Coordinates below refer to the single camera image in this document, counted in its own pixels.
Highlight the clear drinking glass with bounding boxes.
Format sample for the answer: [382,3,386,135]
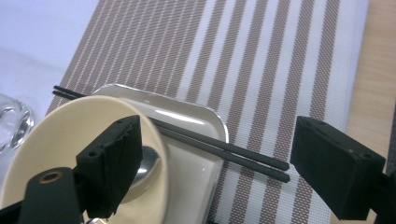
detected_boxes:
[0,92,35,154]

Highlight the silver metal spoon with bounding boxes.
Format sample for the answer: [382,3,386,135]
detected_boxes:
[84,145,163,224]

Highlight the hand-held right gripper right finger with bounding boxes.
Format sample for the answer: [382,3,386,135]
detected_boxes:
[289,115,388,222]

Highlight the white square plate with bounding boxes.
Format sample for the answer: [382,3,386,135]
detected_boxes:
[91,82,231,224]

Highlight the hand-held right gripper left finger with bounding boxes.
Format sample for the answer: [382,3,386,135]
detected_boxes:
[75,114,145,219]

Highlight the brown striped placemat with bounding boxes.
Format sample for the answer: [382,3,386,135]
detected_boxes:
[46,0,372,224]

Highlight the white paper sheet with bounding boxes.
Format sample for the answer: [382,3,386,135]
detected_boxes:
[0,0,101,188]

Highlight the cream ceramic bowl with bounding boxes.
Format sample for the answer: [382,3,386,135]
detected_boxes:
[0,94,171,224]

